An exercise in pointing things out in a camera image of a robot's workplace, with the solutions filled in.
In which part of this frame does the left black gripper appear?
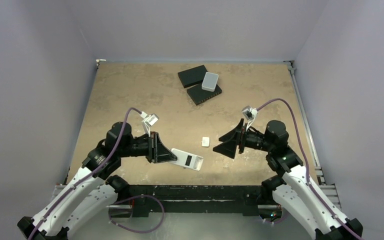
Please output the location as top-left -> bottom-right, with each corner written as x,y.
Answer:
118,130 -> 177,163

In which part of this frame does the white remote control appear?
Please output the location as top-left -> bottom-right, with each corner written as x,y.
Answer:
171,148 -> 204,171

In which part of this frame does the white plastic box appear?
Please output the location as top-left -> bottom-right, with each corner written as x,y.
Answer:
201,72 -> 219,92

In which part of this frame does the black base bar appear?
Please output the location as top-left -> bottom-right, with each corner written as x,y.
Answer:
105,174 -> 284,219

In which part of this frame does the white battery cover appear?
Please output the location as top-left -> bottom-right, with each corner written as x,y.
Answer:
201,136 -> 210,148

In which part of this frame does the black box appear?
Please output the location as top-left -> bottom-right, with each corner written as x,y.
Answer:
186,85 -> 223,106
177,65 -> 208,89

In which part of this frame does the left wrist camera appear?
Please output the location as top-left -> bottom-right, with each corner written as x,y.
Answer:
140,111 -> 159,137

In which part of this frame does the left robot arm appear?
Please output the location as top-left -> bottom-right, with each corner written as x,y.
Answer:
17,122 -> 178,240

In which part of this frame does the black box front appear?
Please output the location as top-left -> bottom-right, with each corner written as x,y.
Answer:
186,85 -> 223,106

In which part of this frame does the black box rear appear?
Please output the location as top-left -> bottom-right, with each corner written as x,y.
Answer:
177,65 -> 208,89

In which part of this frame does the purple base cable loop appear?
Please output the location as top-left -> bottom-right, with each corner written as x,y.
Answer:
108,194 -> 165,234

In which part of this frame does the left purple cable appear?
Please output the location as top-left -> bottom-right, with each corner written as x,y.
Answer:
27,107 -> 147,240

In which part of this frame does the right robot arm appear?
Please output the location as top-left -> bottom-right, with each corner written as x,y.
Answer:
213,120 -> 363,240

